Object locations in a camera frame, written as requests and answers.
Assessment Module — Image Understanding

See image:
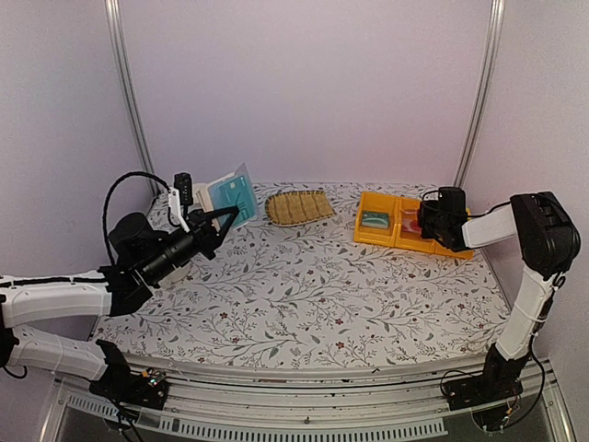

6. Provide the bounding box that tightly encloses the teal green credit card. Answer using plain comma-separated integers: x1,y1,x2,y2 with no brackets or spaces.
214,175,258,227

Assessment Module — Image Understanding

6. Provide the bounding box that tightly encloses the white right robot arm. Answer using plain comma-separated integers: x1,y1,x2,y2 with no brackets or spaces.
418,187,581,362

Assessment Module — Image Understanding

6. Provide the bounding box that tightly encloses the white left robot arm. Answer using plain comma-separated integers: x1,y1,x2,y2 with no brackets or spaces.
1,206,239,381

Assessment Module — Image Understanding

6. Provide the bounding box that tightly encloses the yellow bin right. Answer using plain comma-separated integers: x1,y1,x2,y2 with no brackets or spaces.
433,212,470,253

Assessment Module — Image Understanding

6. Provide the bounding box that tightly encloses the yellow bin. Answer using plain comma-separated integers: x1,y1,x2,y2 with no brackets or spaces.
395,197,434,253
353,192,398,247
433,212,470,253

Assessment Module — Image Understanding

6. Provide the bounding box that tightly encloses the cream ceramic mug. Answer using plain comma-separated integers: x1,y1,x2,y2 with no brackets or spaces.
163,266,191,284

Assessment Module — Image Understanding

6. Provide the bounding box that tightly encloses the pink red item in bin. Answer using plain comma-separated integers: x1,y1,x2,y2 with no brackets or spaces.
400,209,422,235

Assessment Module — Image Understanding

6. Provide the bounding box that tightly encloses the yellow bin middle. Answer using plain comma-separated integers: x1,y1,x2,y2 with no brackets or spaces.
395,197,434,253

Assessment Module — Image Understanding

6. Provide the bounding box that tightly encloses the yellow bin left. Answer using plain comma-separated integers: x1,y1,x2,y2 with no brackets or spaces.
353,192,398,247

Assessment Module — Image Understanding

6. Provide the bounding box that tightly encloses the woven bamboo tray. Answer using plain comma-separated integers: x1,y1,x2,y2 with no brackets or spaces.
264,191,335,227

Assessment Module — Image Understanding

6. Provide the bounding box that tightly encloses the floral patterned table mat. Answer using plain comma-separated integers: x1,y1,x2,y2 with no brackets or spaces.
94,183,509,369

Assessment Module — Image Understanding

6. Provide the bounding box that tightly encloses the green item in bin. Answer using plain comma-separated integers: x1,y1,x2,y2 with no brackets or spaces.
361,211,390,229

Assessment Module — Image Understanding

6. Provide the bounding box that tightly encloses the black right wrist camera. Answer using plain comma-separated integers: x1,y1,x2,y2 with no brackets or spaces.
437,186,467,214

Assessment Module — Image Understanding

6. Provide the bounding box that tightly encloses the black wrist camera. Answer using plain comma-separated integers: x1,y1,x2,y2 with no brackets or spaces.
437,186,467,214
167,172,193,232

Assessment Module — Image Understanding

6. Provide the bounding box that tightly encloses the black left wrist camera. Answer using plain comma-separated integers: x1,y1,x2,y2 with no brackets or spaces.
167,172,193,232

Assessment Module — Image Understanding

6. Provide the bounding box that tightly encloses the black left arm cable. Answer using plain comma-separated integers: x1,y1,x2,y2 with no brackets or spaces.
101,171,174,263

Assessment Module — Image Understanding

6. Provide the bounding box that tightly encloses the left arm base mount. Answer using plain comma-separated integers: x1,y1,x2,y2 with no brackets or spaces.
89,340,169,411

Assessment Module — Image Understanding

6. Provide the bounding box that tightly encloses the aluminium frame post left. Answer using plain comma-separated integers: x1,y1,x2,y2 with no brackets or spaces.
104,0,155,174

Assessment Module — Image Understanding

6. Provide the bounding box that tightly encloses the aluminium frame post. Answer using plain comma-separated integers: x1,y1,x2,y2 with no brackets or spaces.
454,0,506,188
104,0,155,174

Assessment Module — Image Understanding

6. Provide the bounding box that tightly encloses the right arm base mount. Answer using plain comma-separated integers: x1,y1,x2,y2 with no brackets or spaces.
441,348,529,411

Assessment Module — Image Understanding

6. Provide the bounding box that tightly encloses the aluminium front rail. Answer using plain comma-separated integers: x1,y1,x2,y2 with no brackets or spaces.
39,354,576,442

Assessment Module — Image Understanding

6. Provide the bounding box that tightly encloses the aluminium frame post right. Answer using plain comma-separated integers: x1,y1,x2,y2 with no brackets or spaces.
454,0,506,188

